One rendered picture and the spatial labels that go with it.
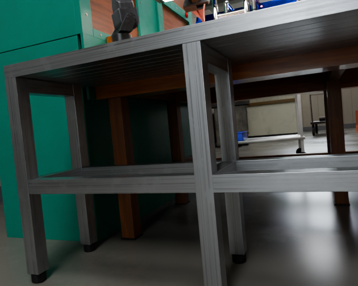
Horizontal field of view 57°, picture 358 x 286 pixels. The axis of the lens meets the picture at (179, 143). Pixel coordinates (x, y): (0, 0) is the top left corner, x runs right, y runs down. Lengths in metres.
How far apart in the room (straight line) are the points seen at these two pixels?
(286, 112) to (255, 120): 0.66
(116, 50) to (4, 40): 0.89
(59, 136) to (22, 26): 0.50
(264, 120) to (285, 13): 6.65
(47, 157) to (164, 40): 0.88
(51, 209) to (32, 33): 0.75
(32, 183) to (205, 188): 0.54
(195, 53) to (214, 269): 0.51
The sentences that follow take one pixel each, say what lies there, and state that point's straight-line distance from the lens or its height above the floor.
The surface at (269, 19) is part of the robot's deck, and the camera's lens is 0.76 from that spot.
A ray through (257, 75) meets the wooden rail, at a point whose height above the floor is 0.58.
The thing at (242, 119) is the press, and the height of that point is 0.47.
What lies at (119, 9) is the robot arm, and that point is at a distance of 1.11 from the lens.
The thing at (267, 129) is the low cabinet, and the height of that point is 0.22.
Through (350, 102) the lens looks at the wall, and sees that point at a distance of 9.65.
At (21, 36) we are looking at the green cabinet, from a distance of 1.63.
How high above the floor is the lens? 0.44
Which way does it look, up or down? 3 degrees down
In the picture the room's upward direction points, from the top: 5 degrees counter-clockwise
